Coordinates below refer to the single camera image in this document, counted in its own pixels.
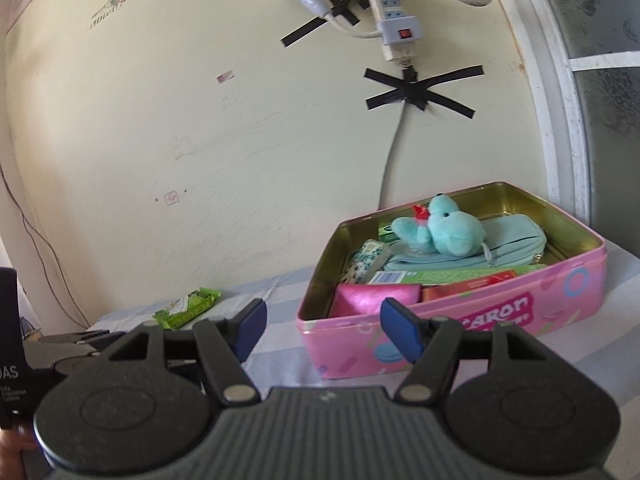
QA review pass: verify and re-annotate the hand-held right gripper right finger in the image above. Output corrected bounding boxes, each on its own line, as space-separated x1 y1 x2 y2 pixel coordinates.
380 298 543 406

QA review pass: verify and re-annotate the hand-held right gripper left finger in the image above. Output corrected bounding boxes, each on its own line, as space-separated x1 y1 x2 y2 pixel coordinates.
107 298 268 406

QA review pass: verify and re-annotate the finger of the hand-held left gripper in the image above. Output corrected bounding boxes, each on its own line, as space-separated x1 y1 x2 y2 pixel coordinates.
37 330 126 349
22 344 102 377

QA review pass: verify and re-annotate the pink zipper pouch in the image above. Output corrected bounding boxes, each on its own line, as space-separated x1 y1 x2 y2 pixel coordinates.
332 282 422 318

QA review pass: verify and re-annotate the pink tin box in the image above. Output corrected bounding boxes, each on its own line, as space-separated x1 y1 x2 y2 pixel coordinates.
295 181 608 380

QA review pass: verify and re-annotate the green toothpaste box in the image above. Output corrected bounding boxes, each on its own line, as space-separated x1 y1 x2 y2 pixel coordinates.
372 264 548 286

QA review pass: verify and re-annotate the green snack packet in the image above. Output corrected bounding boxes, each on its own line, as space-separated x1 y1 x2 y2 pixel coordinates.
152 287 222 331

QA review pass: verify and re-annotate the red cigarette box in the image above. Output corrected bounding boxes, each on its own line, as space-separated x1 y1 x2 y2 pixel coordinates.
421 270 518 303

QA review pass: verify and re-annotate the floral card pack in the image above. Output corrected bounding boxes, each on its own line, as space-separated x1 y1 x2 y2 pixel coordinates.
342 239 391 283

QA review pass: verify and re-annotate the teal plush toy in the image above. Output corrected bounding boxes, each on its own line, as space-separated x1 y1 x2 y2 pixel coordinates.
391 193 493 261

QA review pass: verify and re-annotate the person's left hand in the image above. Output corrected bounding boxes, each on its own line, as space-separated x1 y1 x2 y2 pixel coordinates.
0 422 40 480

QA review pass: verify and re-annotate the teal pencil case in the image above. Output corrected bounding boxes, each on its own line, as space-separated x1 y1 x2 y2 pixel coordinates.
385 214 547 273

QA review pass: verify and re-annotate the striped bed sheet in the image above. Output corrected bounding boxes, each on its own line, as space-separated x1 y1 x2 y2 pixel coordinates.
85 247 640 480

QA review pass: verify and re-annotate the black tape cross near bulb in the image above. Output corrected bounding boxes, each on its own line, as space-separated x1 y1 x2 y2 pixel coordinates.
280 0 396 48

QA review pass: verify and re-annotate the white power strip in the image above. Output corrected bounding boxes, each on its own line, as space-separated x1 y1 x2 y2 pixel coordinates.
367 0 421 63

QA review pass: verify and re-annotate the torn clear tape remnant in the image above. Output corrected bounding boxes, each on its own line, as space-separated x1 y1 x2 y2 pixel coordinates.
89 0 146 31

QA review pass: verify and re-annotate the grey power strip cable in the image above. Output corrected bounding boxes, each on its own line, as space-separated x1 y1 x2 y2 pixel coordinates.
380 62 418 211

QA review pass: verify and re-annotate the black tape cross over cable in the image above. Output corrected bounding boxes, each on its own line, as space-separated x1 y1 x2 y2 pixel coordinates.
364 65 485 121

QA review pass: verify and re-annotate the window with white frame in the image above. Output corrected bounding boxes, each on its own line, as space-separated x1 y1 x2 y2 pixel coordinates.
497 0 640 261

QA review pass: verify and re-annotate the white lamp cord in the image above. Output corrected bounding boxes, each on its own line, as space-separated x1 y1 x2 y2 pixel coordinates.
325 10 383 40

